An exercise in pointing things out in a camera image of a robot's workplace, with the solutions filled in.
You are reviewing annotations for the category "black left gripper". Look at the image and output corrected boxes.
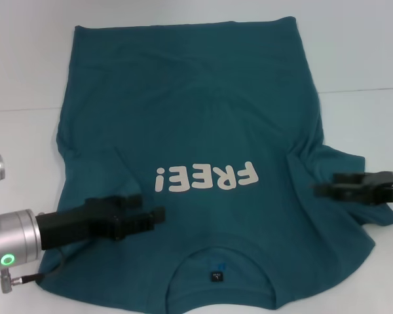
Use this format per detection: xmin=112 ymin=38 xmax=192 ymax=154
xmin=35 ymin=194 xmax=166 ymax=252

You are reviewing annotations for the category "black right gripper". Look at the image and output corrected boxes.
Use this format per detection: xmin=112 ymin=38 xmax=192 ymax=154
xmin=314 ymin=170 xmax=393 ymax=207

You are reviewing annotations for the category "teal FREE print t-shirt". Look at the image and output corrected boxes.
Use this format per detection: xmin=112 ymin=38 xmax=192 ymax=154
xmin=35 ymin=16 xmax=393 ymax=314

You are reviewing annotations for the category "left arm dark cable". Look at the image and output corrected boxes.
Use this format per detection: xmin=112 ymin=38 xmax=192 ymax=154
xmin=0 ymin=248 xmax=66 ymax=295

